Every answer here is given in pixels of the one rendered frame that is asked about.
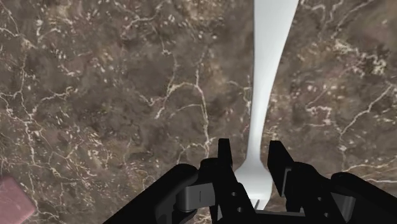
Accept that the white fork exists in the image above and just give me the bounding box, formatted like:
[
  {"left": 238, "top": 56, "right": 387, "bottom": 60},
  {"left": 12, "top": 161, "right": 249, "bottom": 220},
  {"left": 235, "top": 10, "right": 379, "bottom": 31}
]
[{"left": 233, "top": 0, "right": 300, "bottom": 211}]

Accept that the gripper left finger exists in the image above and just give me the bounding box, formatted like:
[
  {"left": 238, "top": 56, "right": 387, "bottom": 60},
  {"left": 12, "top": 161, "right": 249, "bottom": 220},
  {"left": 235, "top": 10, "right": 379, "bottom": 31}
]
[{"left": 103, "top": 138, "right": 257, "bottom": 224}]

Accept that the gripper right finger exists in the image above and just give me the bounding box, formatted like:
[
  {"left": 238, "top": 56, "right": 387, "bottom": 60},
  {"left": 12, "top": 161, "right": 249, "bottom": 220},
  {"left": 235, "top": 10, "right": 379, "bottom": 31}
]
[{"left": 267, "top": 140, "right": 397, "bottom": 224}]

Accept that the pink block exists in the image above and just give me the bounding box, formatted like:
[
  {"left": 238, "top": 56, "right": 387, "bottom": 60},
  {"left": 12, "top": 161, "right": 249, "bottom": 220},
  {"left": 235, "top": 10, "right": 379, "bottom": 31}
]
[{"left": 0, "top": 176, "right": 36, "bottom": 224}]

